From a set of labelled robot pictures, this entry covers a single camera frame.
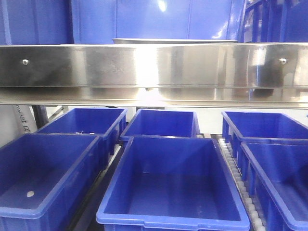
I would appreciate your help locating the rack bin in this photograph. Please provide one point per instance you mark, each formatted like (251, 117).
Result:
(43, 179)
(259, 127)
(172, 184)
(150, 122)
(276, 177)
(107, 123)
(275, 21)
(32, 22)
(101, 21)

